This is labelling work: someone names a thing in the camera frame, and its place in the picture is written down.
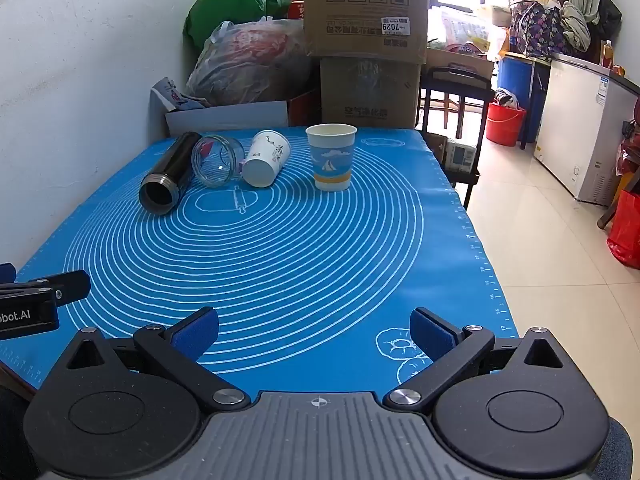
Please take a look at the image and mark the grey green cloth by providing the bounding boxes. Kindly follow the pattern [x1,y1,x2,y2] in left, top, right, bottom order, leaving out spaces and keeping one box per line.
[561,0,602,52]

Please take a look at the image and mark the purple patterned bag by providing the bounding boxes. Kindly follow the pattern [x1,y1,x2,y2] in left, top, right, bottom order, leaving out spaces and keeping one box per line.
[510,0,569,59]

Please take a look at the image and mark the blue silicone baking mat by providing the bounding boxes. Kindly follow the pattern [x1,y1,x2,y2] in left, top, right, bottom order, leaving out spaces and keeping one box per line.
[0,127,521,392]

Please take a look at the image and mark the open cardboard box of goods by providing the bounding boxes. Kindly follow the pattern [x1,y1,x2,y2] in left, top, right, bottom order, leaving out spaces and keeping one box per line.
[426,7,508,81]

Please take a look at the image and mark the red plastic bucket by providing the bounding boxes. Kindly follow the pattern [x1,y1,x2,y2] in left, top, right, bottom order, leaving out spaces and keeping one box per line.
[486,101,528,147]

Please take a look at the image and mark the dark bag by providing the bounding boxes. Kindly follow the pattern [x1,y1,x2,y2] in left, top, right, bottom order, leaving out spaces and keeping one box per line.
[595,0,624,42]

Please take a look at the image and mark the small white box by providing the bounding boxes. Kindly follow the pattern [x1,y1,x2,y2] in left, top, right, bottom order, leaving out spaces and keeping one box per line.
[444,138,476,171]

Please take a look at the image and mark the black thermos cup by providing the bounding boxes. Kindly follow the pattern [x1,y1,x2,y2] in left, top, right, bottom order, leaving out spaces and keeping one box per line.
[138,131,203,211]

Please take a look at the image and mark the blue plastic barrel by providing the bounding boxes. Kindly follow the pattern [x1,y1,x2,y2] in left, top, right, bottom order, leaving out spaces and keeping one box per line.
[497,55,537,144]

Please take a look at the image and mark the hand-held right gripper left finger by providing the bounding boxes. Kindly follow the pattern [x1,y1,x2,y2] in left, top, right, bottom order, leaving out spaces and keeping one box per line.
[62,307,252,414]

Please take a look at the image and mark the clear glass cup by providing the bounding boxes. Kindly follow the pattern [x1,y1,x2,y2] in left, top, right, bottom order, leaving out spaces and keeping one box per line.
[191,134,246,189]

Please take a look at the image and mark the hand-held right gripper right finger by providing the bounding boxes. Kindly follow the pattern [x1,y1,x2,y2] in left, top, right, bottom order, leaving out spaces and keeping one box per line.
[383,307,574,416]

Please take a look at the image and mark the printed brown cardboard box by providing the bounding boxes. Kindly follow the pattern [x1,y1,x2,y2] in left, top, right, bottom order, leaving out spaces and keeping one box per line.
[320,56,422,130]

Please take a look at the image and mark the blue sailboat paper cup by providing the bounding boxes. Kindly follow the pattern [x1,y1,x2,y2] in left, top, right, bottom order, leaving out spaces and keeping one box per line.
[305,123,358,192]

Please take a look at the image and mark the large brown cardboard box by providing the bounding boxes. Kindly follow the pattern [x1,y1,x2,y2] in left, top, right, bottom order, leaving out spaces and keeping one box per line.
[302,0,431,65]

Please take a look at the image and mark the clear plastic bag red contents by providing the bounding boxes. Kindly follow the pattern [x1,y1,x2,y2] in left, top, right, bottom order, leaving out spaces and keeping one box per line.
[186,17,321,106]

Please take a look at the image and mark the grey flat board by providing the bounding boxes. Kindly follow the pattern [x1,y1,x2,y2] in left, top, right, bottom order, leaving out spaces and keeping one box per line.
[165,100,290,139]

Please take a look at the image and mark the white printed paper cup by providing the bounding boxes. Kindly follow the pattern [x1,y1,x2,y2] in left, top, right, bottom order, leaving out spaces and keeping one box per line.
[242,130,291,189]

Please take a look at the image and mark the white chest freezer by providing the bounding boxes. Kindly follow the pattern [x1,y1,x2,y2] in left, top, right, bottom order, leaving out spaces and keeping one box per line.
[533,54,640,206]

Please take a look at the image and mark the blue white printed packet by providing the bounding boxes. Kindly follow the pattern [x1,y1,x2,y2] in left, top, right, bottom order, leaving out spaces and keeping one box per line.
[151,78,207,113]

